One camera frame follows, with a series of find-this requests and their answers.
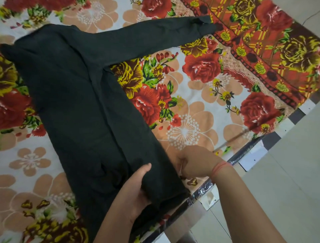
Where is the person's left hand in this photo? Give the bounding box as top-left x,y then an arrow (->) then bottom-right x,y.
114,163 -> 152,225

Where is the person's right hand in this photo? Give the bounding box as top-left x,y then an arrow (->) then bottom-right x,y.
176,145 -> 227,184

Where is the black long-sleeved garment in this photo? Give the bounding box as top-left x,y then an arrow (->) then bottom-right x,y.
0,16 -> 217,243

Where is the person's right forearm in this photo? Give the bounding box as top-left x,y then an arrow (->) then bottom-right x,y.
211,164 -> 287,243

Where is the person's left forearm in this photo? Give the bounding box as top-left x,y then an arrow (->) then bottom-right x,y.
93,204 -> 135,243

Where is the red thread wristband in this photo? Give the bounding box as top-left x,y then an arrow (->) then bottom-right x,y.
211,161 -> 233,178

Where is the mattress with plastic-wrapped edge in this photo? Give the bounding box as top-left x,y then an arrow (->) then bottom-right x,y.
130,91 -> 320,243

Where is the floral bed sheet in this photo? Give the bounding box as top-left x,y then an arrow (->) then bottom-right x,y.
0,0 -> 320,243

